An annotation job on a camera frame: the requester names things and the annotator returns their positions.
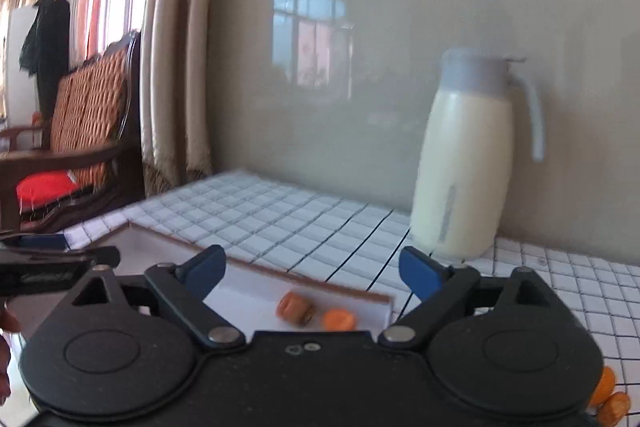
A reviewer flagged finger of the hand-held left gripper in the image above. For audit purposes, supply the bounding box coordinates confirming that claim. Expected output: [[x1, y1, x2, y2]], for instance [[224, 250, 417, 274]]
[[0, 233, 68, 250], [0, 247, 121, 270]]

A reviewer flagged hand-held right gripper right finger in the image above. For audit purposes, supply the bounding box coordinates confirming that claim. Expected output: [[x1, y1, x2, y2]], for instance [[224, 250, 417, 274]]
[[377, 246, 593, 350]]

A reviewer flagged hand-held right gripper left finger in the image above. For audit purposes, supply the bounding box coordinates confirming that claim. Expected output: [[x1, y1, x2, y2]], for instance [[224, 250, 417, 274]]
[[45, 244, 247, 353]]

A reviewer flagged brown cardboard box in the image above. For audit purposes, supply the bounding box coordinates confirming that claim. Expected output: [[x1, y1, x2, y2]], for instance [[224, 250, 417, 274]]
[[7, 221, 397, 338]]

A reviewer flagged cut orange fruit piece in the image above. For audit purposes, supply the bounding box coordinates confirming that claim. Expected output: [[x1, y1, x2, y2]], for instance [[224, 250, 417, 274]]
[[277, 291, 317, 325]]

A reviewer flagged orange mandarin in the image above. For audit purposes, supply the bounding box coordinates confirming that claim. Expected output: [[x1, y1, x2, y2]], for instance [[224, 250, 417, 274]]
[[589, 366, 617, 408]]

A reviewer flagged halved orange kumquat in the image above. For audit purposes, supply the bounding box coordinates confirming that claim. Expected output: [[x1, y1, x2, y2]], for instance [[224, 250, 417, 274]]
[[597, 391, 632, 427]]

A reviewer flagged person's left hand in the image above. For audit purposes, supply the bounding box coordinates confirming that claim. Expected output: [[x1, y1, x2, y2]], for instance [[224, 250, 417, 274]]
[[0, 307, 23, 400]]

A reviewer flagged red cushion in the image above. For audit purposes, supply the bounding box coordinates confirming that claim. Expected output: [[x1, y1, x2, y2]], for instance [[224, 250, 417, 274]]
[[16, 172, 81, 210]]

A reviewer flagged white checked tablecloth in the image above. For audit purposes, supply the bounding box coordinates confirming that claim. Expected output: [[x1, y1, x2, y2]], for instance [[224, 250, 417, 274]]
[[65, 169, 640, 427]]

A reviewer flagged cream thermos jug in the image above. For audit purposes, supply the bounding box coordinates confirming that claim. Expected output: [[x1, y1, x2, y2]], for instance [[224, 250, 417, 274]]
[[410, 48, 546, 260]]

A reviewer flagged wooden cushioned sofa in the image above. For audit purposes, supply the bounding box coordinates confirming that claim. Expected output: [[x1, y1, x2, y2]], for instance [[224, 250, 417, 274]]
[[0, 31, 146, 235]]

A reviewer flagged white cabinet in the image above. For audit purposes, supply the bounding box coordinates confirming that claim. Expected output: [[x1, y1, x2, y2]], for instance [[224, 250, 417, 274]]
[[5, 4, 41, 128]]

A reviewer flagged dark hanging coat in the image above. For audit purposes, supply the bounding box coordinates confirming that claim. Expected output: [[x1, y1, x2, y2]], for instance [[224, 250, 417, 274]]
[[20, 0, 71, 118]]

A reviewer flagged beige curtain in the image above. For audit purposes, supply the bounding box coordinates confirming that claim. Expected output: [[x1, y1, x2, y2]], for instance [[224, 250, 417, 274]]
[[140, 0, 216, 195]]

